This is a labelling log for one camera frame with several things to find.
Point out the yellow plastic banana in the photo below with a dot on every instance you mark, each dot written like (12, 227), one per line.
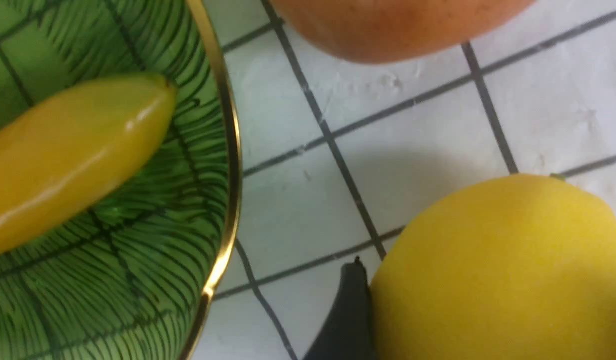
(72, 149)

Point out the yellow plastic lemon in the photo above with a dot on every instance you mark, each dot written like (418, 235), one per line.
(521, 267)

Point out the brown plastic potato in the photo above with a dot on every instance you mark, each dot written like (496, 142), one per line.
(384, 31)

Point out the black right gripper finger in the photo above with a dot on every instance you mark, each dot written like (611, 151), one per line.
(347, 332)

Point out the green glass leaf plate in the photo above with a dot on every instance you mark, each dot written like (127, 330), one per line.
(133, 276)

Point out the white checkered tablecloth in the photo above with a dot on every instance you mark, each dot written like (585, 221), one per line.
(339, 156)

